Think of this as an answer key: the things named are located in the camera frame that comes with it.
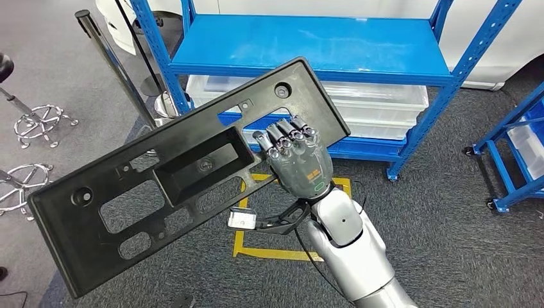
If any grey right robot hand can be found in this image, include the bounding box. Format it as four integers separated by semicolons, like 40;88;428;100
253;115;334;201

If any black plastic panel part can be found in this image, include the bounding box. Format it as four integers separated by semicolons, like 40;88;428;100
27;56;352;300

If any blue metal shelf rack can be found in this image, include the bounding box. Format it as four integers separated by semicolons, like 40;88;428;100
129;0;523;183

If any blue shelf cart with casters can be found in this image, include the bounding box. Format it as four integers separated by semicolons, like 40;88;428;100
463;83;544;214

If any thin black pole stand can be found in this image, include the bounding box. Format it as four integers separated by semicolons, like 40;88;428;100
114;0;169;98

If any white car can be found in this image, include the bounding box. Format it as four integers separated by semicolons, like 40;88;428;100
95;0;544;91

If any chrome base stool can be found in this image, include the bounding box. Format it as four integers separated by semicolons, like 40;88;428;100
0;53;80;150
0;163;54;222

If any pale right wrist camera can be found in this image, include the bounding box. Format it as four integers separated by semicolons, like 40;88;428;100
227;198;312;236

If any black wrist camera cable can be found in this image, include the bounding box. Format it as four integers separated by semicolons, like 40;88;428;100
293;180;368;308

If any black left wrist mount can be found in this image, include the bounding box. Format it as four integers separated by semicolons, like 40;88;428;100
169;293;197;308

